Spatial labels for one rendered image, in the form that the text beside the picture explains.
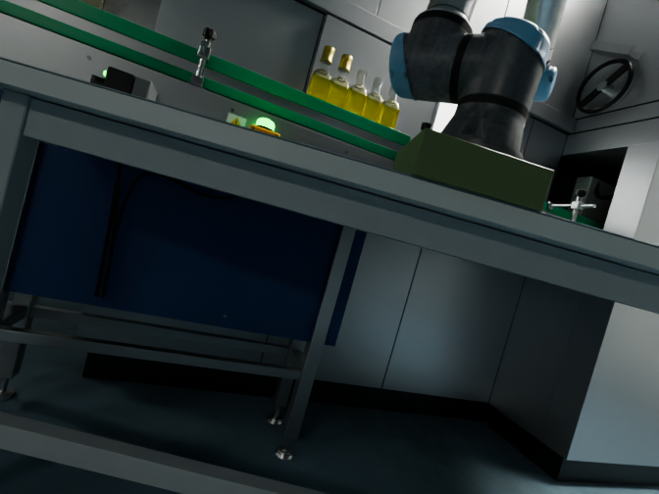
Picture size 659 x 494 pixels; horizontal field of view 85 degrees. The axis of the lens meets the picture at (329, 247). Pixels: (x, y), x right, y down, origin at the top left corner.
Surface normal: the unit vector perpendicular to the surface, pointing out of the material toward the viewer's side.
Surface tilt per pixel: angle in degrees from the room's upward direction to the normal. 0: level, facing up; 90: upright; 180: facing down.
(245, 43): 90
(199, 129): 90
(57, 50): 90
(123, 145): 90
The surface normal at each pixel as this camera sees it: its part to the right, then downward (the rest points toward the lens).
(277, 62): 0.30, 0.11
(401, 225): 0.03, 0.04
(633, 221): -0.91, -0.25
